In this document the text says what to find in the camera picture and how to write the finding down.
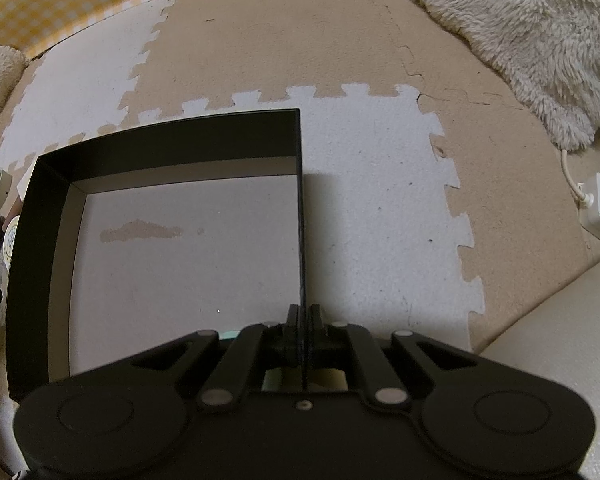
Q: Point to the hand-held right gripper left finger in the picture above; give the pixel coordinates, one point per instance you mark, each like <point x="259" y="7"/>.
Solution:
<point x="294" y="320"/>

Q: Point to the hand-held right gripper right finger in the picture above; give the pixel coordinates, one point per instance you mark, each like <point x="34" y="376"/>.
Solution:
<point x="314" y="320"/>

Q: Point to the black cardboard box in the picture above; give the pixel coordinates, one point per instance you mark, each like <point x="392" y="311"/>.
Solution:
<point x="180" y="260"/>

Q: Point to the white foam mat tile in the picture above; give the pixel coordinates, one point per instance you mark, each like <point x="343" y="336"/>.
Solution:
<point x="380" y="200"/>
<point x="80" y="90"/>

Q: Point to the smooth cream cushion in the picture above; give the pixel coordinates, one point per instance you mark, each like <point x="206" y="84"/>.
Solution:
<point x="555" y="320"/>

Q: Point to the beige foam mat tile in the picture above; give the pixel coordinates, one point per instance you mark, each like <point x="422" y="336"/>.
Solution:
<point x="280" y="35"/>
<point x="505" y="160"/>

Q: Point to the white round lid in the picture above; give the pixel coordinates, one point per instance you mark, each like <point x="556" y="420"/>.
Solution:
<point x="11" y="240"/>

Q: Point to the fluffy cream blanket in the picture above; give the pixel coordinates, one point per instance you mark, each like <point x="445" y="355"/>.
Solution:
<point x="530" y="25"/>

